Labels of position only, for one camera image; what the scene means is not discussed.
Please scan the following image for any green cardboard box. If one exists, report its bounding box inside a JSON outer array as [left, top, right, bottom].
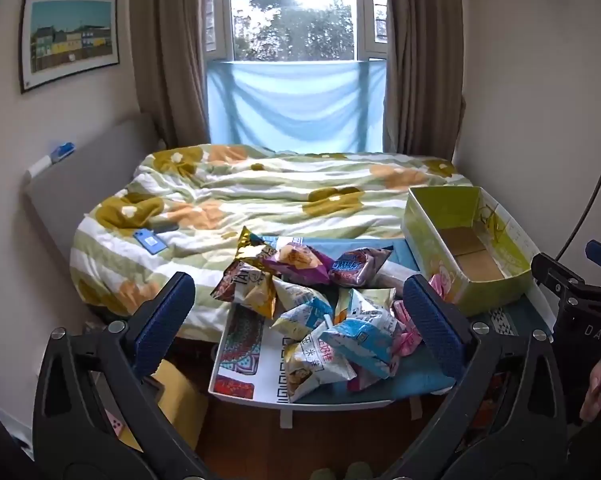
[[401, 185, 534, 306]]

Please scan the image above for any framed wall picture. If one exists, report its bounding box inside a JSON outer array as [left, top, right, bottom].
[[19, 0, 120, 95]]

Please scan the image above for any person's right hand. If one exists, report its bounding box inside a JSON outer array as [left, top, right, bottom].
[[579, 357, 601, 424]]

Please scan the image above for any blue tag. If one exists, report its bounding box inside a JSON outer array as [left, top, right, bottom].
[[134, 230, 168, 250]]

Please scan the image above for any dark cake snack packet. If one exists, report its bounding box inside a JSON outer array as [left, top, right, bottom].
[[327, 248, 394, 289]]

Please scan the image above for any brown curtain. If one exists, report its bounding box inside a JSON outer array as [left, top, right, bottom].
[[129, 0, 212, 152], [383, 0, 467, 162]]

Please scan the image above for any grey headboard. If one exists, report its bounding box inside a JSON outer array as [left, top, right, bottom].
[[23, 112, 162, 313]]

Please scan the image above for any floral striped duvet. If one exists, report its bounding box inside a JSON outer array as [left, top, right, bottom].
[[70, 144, 477, 332]]

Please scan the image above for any purple potato chip packet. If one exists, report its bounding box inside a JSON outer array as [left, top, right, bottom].
[[264, 242, 334, 287]]

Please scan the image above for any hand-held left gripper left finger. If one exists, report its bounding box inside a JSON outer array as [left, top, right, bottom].
[[32, 271, 209, 480]]

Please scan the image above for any pile of snack bags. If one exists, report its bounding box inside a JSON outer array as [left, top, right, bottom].
[[210, 227, 456, 404]]

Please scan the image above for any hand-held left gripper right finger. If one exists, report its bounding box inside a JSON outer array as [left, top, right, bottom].
[[380, 274, 568, 480]]

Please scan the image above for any window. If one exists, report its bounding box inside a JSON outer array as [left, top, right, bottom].
[[200, 0, 389, 64]]

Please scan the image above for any light blue window cloth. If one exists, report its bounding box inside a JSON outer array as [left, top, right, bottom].
[[206, 58, 387, 154]]

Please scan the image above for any teal patterned tablecloth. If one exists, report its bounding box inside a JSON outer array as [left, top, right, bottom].
[[215, 234, 554, 405]]

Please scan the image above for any gold cocoa snack packet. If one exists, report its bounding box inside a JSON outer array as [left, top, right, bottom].
[[235, 227, 277, 274]]

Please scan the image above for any blue and white small device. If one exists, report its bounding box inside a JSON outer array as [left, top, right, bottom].
[[50, 142, 77, 164]]

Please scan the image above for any yellow box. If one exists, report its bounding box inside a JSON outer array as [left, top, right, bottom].
[[149, 359, 209, 454]]

